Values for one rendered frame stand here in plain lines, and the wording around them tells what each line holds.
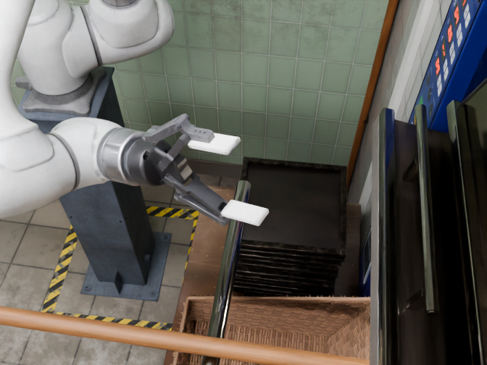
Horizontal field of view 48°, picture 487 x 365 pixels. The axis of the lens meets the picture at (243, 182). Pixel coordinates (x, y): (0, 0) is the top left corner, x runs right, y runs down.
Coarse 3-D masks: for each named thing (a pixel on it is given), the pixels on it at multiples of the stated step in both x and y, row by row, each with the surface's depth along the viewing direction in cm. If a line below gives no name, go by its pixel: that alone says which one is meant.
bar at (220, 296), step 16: (240, 192) 107; (240, 224) 103; (240, 240) 101; (224, 256) 99; (224, 272) 97; (224, 288) 95; (224, 304) 93; (224, 320) 92; (208, 336) 90; (224, 336) 91
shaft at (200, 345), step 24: (0, 312) 89; (24, 312) 89; (96, 336) 87; (120, 336) 87; (144, 336) 86; (168, 336) 86; (192, 336) 86; (240, 360) 85; (264, 360) 85; (288, 360) 84; (312, 360) 84; (336, 360) 84; (360, 360) 84
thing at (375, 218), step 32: (448, 160) 83; (416, 192) 78; (448, 192) 79; (416, 224) 75; (448, 224) 76; (416, 256) 72; (448, 256) 73; (416, 288) 69; (448, 288) 70; (416, 320) 66; (448, 320) 67; (416, 352) 64; (448, 352) 65
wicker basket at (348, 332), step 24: (192, 312) 148; (240, 312) 144; (264, 312) 142; (288, 312) 140; (312, 312) 139; (336, 312) 136; (360, 312) 134; (240, 336) 150; (264, 336) 150; (288, 336) 150; (312, 336) 150; (336, 336) 145; (360, 336) 130; (192, 360) 146
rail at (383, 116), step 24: (384, 120) 82; (384, 144) 79; (384, 168) 77; (384, 192) 74; (384, 216) 72; (384, 240) 70; (384, 264) 68; (384, 288) 66; (384, 312) 64; (384, 336) 62; (384, 360) 60
